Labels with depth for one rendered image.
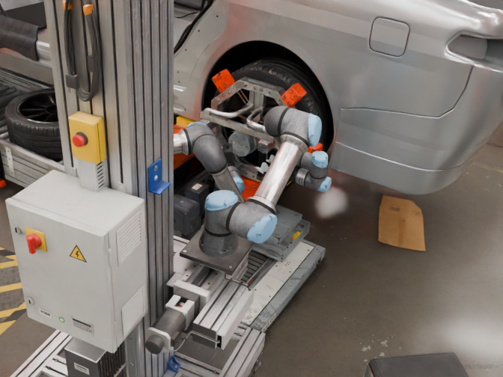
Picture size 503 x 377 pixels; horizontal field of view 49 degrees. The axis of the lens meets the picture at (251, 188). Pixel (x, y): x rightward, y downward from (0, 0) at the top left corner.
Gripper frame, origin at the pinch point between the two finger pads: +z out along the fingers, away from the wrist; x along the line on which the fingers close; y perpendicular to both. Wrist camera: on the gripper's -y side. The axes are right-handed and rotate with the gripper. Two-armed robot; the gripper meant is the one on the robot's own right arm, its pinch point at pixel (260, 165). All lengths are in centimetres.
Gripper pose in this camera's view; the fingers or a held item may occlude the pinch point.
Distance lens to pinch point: 267.4
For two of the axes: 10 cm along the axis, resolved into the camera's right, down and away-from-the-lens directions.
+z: -8.6, -3.3, 3.9
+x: -5.1, 5.1, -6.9
